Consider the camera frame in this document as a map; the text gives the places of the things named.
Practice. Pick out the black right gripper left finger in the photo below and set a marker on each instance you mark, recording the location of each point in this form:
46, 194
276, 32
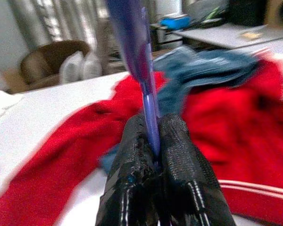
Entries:
132, 176

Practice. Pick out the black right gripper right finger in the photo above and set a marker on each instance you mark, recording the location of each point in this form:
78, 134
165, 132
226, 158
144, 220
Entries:
186, 179

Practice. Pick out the red garment with white piping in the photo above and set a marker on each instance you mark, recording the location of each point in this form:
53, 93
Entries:
226, 117

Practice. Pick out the purple plastic clothes hanger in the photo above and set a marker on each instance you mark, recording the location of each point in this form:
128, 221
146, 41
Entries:
136, 47

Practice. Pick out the blue denim garment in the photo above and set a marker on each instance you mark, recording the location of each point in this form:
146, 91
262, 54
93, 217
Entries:
202, 68

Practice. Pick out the brown armchair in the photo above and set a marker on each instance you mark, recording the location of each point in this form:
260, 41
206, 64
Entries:
52, 58

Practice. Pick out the grey desk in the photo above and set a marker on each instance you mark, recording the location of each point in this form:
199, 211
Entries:
226, 35

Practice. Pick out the bright blue box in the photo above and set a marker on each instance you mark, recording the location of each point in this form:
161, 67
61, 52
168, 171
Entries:
175, 21

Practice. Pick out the light grey curtain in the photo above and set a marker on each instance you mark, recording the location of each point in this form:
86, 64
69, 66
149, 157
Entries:
49, 18

